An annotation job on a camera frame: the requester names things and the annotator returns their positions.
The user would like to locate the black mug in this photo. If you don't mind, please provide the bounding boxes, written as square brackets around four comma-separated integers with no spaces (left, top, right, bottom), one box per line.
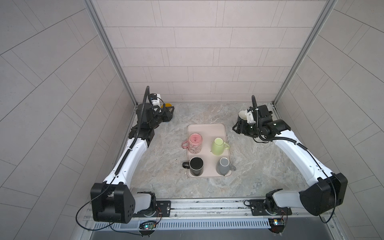
[182,157,204,177]

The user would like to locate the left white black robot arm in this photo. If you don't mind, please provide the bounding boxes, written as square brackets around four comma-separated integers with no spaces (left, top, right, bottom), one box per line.
[90,103,175,224]

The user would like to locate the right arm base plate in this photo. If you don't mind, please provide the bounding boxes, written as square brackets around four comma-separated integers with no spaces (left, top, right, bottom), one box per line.
[247,199,292,216]

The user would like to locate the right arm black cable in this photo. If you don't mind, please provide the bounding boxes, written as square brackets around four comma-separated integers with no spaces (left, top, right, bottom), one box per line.
[250,94,338,225]

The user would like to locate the pink mug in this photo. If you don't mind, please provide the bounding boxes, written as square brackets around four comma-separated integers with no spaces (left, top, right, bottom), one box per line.
[181,133,203,154]

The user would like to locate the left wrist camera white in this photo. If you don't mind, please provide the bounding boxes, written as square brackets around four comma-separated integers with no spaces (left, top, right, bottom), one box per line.
[148,94,162,108]

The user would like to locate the light green mug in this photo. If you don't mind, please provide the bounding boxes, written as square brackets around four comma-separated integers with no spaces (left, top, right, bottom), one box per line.
[211,138,230,156]

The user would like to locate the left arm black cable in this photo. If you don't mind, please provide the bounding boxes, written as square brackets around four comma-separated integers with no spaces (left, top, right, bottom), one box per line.
[74,85,151,235]

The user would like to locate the beige rectangular tray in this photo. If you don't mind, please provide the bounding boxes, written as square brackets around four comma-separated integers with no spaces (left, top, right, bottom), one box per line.
[187,124,233,179]

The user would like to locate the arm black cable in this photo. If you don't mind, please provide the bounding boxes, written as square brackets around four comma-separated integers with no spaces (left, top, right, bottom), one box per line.
[250,94,338,225]
[74,85,151,235]

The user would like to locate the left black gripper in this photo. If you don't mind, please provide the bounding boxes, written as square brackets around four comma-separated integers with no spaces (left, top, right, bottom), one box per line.
[146,106,175,131]

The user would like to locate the right controller circuit board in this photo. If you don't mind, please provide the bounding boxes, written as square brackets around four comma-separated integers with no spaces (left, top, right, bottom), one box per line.
[268,219,286,234]

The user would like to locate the grey mug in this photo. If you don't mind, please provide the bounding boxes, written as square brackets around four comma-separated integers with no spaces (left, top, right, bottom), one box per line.
[216,157,237,176]

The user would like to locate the dark green mug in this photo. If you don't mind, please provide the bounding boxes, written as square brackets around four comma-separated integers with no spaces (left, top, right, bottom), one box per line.
[239,110,249,123]

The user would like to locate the blue butterfly mug yellow inside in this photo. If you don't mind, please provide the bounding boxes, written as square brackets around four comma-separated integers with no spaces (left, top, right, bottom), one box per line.
[162,103,173,109]

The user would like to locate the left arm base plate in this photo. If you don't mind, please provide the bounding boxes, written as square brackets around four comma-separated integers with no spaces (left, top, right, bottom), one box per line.
[137,201,171,218]

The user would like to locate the controller circuit board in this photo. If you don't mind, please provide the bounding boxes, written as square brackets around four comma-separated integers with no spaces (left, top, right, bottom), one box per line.
[139,221,157,237]
[268,219,286,234]

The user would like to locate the left controller circuit board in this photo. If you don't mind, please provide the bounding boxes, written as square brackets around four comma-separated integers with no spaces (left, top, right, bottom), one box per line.
[139,221,157,237]

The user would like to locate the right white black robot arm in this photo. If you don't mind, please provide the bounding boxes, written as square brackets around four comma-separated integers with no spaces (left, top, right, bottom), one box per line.
[233,103,348,216]

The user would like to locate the aluminium mounting rail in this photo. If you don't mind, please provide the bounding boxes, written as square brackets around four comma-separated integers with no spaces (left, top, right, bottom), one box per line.
[80,196,337,223]

